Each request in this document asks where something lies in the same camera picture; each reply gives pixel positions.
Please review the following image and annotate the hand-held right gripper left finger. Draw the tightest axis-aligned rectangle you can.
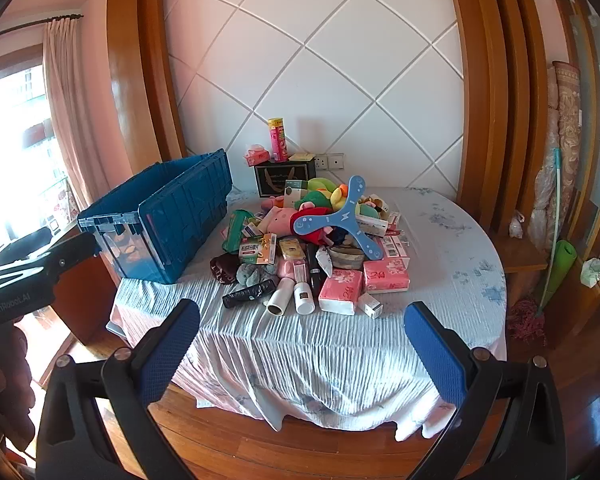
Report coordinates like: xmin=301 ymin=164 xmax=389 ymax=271
xmin=35 ymin=299 xmax=201 ymax=480

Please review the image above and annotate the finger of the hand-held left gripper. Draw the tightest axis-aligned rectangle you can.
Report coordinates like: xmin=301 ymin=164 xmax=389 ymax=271
xmin=44 ymin=231 xmax=99 ymax=282
xmin=0 ymin=256 xmax=51 ymax=281

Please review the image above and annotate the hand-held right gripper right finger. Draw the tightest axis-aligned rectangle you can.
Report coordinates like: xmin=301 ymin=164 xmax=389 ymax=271
xmin=404 ymin=301 xmax=567 ymax=480

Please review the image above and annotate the pink floral tissue packet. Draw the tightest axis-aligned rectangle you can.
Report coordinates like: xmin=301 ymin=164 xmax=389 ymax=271
xmin=319 ymin=268 xmax=365 ymax=316

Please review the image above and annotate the blue plastic crate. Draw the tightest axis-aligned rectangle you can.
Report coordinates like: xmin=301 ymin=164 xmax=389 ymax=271
xmin=77 ymin=148 xmax=233 ymax=285

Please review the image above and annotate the blue boomerang toy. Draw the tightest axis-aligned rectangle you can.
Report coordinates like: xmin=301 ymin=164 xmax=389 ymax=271
xmin=292 ymin=175 xmax=385 ymax=263

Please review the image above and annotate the pink pig plush toy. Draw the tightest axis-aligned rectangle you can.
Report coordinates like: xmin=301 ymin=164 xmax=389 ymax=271
xmin=257 ymin=203 xmax=342 ymax=247

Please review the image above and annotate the person's left hand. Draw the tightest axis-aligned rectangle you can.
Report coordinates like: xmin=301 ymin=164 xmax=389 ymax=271
xmin=0 ymin=326 xmax=37 ymax=453

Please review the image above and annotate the wooden cabinet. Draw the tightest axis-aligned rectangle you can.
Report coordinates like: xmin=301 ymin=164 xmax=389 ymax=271
xmin=45 ymin=255 xmax=131 ymax=356

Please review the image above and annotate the small white box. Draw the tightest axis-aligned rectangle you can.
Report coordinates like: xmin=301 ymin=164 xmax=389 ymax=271
xmin=357 ymin=292 xmax=384 ymax=319

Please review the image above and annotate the black wrapped roll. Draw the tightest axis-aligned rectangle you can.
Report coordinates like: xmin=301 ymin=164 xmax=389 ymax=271
xmin=222 ymin=281 xmax=277 ymax=309

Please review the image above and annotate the dark brown pouch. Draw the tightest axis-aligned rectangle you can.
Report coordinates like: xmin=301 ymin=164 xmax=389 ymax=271
xmin=210 ymin=253 xmax=240 ymax=285

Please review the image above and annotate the grey cloth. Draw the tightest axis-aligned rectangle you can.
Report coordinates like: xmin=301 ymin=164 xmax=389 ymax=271
xmin=236 ymin=262 xmax=279 ymax=289

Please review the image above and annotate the white and red box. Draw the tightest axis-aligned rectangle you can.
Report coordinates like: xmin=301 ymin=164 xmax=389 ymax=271
xmin=379 ymin=230 xmax=411 ymax=261

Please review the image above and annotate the white tube bottle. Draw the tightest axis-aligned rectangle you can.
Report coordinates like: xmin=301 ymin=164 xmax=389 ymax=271
xmin=266 ymin=277 xmax=296 ymax=317

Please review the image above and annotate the wooden bedside shelf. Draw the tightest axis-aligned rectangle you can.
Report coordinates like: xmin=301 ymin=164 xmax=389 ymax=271
xmin=489 ymin=232 xmax=551 ymax=274

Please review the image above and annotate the green and yellow box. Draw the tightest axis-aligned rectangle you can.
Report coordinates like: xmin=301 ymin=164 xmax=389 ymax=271
xmin=238 ymin=234 xmax=277 ymax=265

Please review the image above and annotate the pink curtain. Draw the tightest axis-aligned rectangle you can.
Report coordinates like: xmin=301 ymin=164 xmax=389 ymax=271
xmin=42 ymin=17 xmax=133 ymax=213

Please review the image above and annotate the green packet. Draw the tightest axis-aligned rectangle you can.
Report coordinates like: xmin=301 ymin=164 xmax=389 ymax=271
xmin=222 ymin=209 xmax=256 ymax=253

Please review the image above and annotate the white bottle with brown cap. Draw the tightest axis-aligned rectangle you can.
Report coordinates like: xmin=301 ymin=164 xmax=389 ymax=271
xmin=292 ymin=281 xmax=315 ymax=315

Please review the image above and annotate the white wrapper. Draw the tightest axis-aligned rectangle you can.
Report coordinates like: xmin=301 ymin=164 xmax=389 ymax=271
xmin=315 ymin=247 xmax=336 ymax=279

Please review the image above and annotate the white and green box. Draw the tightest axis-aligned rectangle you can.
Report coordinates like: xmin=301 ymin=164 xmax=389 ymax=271
xmin=355 ymin=212 xmax=389 ymax=237

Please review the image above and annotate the black tube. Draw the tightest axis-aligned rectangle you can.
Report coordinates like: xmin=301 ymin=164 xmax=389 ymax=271
xmin=307 ymin=244 xmax=324 ymax=297

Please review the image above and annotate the green yoga mat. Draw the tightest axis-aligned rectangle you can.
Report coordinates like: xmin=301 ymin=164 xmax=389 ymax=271
xmin=536 ymin=240 xmax=579 ymax=312

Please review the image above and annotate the green plush toy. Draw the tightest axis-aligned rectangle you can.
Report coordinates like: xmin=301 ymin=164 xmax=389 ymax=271
xmin=292 ymin=177 xmax=342 ymax=209

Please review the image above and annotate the black gift box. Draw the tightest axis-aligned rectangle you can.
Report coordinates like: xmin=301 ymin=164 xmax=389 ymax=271
xmin=254 ymin=160 xmax=317 ymax=197

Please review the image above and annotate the pink tissue box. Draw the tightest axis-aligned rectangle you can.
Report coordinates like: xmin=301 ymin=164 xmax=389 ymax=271
xmin=244 ymin=145 xmax=271 ymax=167

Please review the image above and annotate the dark curtain rod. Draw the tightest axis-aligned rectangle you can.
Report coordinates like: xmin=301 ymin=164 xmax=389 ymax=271
xmin=0 ymin=12 xmax=84 ymax=42

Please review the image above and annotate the pink can with yellow lid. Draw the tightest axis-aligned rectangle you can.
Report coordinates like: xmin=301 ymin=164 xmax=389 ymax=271
xmin=267 ymin=117 xmax=290 ymax=163

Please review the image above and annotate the rolled patterned carpet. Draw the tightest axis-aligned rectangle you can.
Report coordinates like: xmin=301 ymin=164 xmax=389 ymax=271
xmin=530 ymin=60 xmax=584 ymax=252

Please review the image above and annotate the glass door cabinet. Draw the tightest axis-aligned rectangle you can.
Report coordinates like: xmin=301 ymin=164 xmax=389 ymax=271
xmin=541 ymin=0 xmax=600 ymax=333

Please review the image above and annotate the white padded headboard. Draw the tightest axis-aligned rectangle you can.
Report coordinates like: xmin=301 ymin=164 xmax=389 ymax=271
xmin=160 ymin=0 xmax=467 ymax=196

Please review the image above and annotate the round wooden bed frame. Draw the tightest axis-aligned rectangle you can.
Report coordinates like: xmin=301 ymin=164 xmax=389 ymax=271
xmin=97 ymin=330 xmax=486 ymax=480

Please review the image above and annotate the mop with teal handle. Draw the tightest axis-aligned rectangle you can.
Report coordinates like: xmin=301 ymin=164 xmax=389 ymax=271
xmin=506 ymin=147 xmax=567 ymax=347

